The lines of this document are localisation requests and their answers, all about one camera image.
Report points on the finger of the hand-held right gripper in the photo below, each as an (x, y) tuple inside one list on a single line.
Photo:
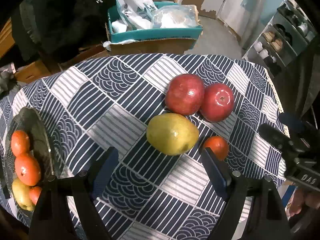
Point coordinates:
[(290, 119), (273, 135)]

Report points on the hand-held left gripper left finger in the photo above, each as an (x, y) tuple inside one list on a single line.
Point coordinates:
[(105, 171)]

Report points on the wooden louvered wardrobe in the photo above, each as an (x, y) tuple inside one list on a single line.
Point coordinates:
[(6, 40)]

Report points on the large orange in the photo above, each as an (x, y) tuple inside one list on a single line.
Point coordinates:
[(27, 169), (20, 142)]

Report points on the white rice bag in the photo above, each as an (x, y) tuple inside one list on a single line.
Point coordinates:
[(132, 2)]

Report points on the black hanging coat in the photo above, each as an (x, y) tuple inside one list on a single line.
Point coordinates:
[(65, 15)]

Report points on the dark glass plate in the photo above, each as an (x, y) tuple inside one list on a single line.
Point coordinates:
[(37, 130)]

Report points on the teal cardboard box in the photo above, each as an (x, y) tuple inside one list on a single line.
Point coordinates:
[(155, 35)]

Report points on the silver metal panel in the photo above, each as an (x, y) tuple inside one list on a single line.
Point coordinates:
[(261, 5)]

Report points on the glass shoe rack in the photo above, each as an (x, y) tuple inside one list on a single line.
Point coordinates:
[(282, 52)]

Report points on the small orange tangerine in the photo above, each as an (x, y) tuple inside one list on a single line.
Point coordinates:
[(35, 195), (217, 146)]

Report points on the dark red apple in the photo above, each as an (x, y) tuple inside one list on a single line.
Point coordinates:
[(185, 96)]

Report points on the grey clothes pile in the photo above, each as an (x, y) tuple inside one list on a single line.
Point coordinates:
[(7, 81)]

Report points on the bright red apple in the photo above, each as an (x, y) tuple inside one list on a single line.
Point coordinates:
[(217, 102)]

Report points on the blue white patterned tablecloth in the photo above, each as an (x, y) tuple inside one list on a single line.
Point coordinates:
[(125, 130)]

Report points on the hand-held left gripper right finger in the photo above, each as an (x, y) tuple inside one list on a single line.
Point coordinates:
[(214, 172)]

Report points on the brown cardboard box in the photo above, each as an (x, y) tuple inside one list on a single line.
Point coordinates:
[(155, 47)]

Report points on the person's right hand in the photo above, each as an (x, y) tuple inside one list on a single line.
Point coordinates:
[(302, 201)]

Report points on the yellow pear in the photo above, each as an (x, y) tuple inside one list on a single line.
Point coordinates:
[(21, 196), (172, 133)]

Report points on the group of shoes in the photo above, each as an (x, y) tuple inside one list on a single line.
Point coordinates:
[(275, 43)]

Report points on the clear plastic bags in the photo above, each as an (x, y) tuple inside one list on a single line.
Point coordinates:
[(175, 16)]

